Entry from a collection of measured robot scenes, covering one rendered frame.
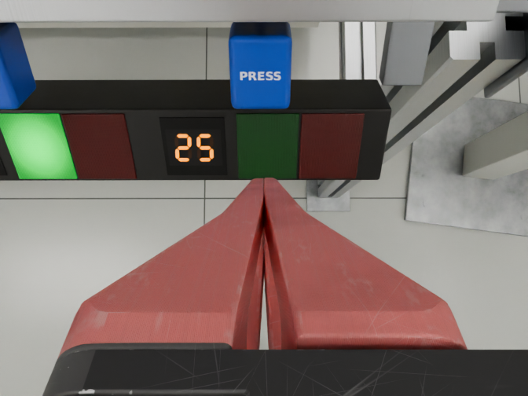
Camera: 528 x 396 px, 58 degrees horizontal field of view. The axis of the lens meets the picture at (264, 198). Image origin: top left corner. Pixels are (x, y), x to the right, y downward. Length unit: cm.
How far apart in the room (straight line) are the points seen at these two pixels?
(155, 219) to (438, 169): 53
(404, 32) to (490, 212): 75
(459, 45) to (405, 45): 5
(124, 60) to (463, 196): 69
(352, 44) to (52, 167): 45
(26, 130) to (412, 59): 19
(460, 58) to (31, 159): 22
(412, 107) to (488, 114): 65
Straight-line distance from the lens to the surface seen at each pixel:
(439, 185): 94
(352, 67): 62
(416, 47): 25
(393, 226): 91
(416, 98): 34
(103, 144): 24
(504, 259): 99
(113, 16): 18
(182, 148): 23
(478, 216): 96
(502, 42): 30
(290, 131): 23
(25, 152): 26
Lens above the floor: 88
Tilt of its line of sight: 83 degrees down
